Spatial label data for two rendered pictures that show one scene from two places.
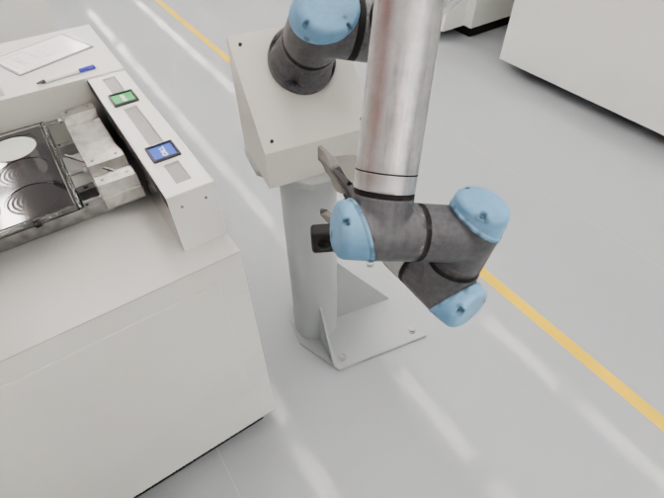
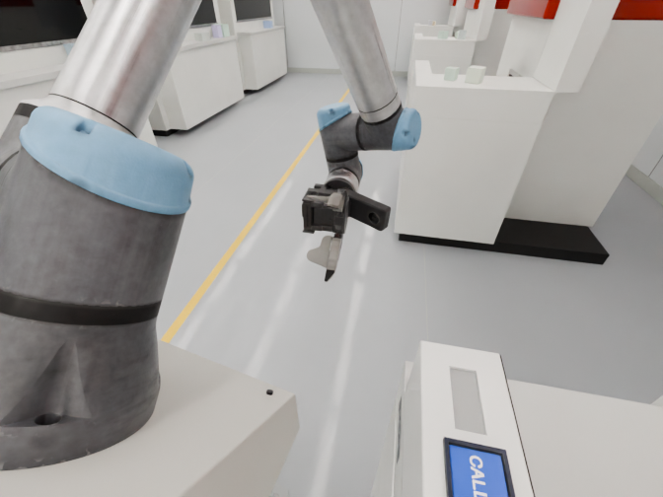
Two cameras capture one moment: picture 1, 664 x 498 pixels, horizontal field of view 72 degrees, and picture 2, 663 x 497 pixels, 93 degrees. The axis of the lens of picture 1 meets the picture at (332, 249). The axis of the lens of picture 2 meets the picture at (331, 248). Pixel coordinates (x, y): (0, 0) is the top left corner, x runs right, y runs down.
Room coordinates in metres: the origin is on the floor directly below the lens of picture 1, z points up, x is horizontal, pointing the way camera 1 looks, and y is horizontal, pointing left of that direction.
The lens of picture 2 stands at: (0.93, 0.31, 1.29)
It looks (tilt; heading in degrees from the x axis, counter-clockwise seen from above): 38 degrees down; 225
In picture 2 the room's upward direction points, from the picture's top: straight up
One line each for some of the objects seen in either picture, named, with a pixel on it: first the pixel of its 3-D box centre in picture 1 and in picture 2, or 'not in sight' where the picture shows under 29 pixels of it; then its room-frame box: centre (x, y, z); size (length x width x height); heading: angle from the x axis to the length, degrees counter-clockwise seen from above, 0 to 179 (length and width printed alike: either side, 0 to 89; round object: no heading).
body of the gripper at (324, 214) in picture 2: not in sight; (330, 205); (0.55, -0.08, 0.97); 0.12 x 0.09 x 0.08; 35
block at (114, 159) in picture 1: (106, 161); not in sight; (0.83, 0.49, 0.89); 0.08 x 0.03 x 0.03; 124
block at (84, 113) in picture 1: (79, 114); not in sight; (1.03, 0.63, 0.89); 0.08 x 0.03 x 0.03; 124
